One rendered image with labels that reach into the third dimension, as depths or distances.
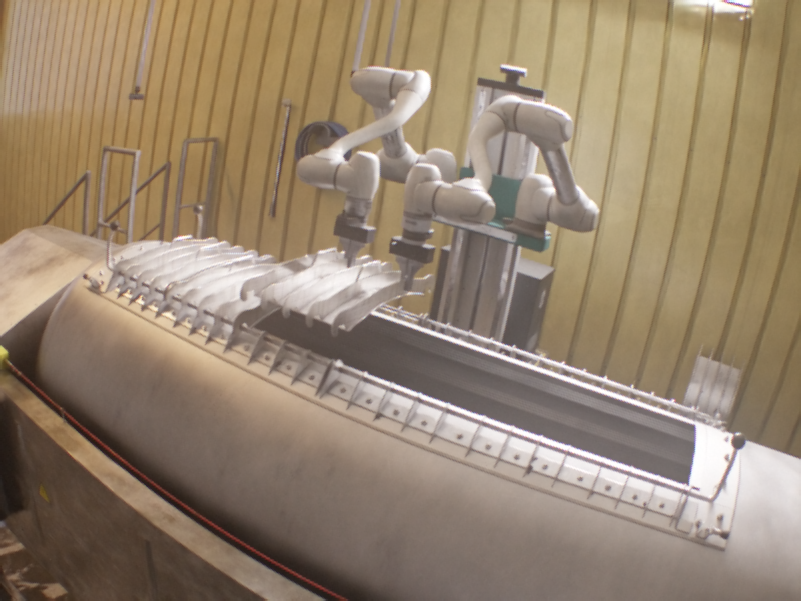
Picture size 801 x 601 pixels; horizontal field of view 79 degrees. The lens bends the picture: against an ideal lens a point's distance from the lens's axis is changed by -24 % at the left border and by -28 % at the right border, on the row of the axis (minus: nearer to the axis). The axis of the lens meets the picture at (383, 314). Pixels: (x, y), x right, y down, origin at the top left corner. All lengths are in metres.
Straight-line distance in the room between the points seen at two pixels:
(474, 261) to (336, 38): 2.16
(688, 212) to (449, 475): 2.56
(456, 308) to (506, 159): 0.80
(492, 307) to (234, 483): 1.73
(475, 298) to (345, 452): 1.66
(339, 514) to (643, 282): 2.64
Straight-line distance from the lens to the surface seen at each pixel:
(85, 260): 2.94
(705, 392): 3.85
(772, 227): 3.76
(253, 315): 1.97
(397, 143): 2.78
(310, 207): 4.59
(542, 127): 2.17
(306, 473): 1.66
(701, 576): 1.55
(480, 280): 3.11
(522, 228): 2.75
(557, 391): 2.22
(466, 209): 1.79
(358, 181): 2.05
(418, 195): 1.87
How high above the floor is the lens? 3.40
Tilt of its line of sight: 20 degrees down
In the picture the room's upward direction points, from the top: 9 degrees clockwise
